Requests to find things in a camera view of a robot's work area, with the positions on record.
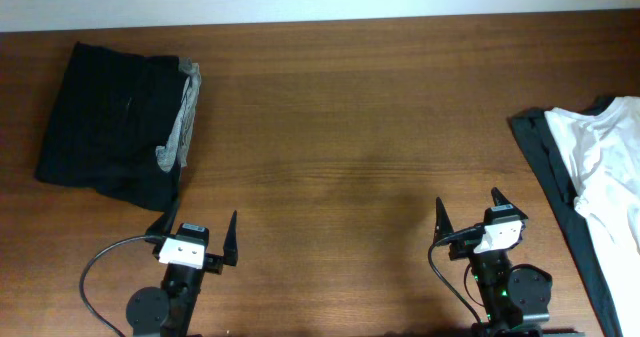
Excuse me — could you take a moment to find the black cable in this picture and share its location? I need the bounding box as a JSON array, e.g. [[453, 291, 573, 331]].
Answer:
[[78, 234, 164, 337], [427, 229, 489, 324]]

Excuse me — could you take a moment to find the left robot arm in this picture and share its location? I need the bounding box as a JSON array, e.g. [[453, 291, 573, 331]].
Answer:
[[126, 202, 239, 337]]

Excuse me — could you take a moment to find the white t-shirt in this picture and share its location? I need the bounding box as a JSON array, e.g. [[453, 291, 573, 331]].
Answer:
[[544, 96, 639, 336]]

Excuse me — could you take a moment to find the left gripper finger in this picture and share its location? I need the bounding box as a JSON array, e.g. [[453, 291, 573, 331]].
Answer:
[[223, 211, 239, 266], [145, 198, 180, 243]]

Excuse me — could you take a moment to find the left black cable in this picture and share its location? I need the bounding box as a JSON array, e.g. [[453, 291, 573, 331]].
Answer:
[[78, 234, 164, 337]]

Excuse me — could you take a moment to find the dark green garment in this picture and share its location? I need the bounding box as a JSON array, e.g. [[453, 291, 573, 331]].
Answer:
[[508, 107, 622, 337]]

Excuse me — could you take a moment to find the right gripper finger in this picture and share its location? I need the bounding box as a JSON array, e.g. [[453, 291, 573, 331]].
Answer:
[[433, 197, 454, 244], [491, 187, 528, 220]]

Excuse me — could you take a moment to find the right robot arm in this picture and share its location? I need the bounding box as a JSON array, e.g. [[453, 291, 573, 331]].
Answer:
[[428, 188, 553, 337]]

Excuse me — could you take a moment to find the folded grey garment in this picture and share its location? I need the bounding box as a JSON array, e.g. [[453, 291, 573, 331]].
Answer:
[[155, 58, 202, 172]]

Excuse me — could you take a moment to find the right black cable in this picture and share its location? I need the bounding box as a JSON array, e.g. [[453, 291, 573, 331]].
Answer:
[[427, 229, 489, 324]]

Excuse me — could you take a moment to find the folded black garment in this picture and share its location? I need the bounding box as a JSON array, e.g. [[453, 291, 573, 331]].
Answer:
[[35, 42, 188, 212]]

